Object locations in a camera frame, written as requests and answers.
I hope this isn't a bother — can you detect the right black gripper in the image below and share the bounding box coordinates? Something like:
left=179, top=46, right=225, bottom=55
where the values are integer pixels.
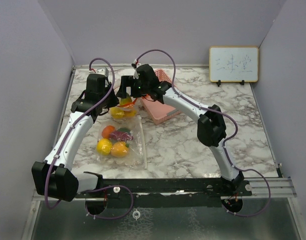
left=116, top=75, right=150, bottom=99

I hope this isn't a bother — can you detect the green yellow toy mango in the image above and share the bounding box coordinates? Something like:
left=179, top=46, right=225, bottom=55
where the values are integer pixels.
left=119, top=96, right=133, bottom=106

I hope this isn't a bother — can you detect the yellow orange toy pepper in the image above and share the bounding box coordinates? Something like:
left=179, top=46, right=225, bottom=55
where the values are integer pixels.
left=124, top=109, right=137, bottom=118

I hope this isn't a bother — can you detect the yellow toy fruit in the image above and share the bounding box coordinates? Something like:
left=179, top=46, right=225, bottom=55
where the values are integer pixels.
left=110, top=107, right=125, bottom=119

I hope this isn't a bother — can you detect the pink plastic basket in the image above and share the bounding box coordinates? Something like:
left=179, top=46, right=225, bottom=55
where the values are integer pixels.
left=140, top=69, right=180, bottom=125

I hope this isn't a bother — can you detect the green toy lime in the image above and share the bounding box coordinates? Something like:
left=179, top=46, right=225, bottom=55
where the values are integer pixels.
left=118, top=127, right=131, bottom=133

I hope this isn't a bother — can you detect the purple toy sweet potato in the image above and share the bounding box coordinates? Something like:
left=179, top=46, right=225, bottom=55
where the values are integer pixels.
left=108, top=130, right=134, bottom=142

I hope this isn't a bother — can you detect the clear zip top bag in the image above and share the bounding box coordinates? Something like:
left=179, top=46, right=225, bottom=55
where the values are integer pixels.
left=95, top=116, right=147, bottom=169

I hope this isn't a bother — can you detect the yellow toy lemon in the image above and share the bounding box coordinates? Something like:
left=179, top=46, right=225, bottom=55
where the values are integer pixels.
left=96, top=138, right=113, bottom=156

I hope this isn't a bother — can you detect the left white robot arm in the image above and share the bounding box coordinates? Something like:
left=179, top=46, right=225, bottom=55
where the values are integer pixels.
left=31, top=69, right=119, bottom=202

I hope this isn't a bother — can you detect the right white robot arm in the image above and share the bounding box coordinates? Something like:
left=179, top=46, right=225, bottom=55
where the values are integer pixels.
left=117, top=64, right=244, bottom=196

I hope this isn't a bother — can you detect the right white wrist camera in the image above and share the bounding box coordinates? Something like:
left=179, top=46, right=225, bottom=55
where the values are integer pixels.
left=131, top=59, right=142, bottom=79

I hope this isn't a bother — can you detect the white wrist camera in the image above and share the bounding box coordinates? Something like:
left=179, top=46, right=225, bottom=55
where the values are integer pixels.
left=89, top=67, right=109, bottom=77
left=131, top=59, right=142, bottom=79

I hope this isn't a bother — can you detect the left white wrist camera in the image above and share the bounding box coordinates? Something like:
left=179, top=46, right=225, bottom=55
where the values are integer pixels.
left=89, top=67, right=109, bottom=77

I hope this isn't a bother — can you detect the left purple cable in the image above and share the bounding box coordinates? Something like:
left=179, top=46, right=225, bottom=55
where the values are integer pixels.
left=44, top=57, right=116, bottom=210

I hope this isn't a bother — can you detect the small whiteboard wooden frame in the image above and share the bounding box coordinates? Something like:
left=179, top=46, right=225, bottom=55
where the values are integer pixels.
left=209, top=46, right=259, bottom=85

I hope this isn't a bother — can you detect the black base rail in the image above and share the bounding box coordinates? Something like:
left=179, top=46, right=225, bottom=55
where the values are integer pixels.
left=75, top=178, right=252, bottom=209

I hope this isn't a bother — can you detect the aluminium frame rail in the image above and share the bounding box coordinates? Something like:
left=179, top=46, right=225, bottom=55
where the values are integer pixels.
left=247, top=177, right=297, bottom=198

